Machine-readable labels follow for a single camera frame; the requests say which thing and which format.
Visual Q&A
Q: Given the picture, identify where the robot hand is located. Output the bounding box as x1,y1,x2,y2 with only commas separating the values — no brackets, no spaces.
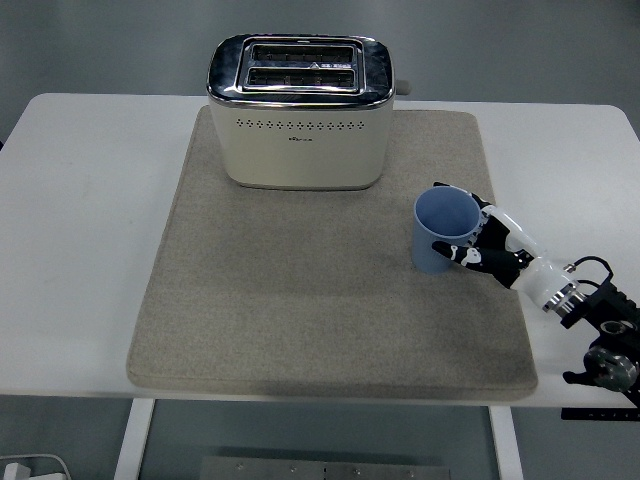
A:
430,180,577,307

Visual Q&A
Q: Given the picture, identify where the blue ribbed plastic cup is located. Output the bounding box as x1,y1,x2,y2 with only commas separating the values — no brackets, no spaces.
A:
410,187,482,275

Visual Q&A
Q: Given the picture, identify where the black table control panel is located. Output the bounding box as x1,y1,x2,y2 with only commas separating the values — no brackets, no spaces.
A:
560,408,640,421

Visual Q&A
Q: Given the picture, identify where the white table leg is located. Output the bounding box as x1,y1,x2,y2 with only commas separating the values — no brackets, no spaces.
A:
113,398,156,480
488,405,524,480

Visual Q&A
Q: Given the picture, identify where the beige felt mat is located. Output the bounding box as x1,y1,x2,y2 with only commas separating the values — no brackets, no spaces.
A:
124,107,539,401

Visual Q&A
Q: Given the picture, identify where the cream and chrome toaster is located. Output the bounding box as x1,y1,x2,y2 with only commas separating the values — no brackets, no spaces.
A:
204,33,414,192

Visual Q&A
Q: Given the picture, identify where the white floor device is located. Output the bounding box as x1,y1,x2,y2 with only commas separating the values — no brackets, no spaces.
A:
0,453,71,480

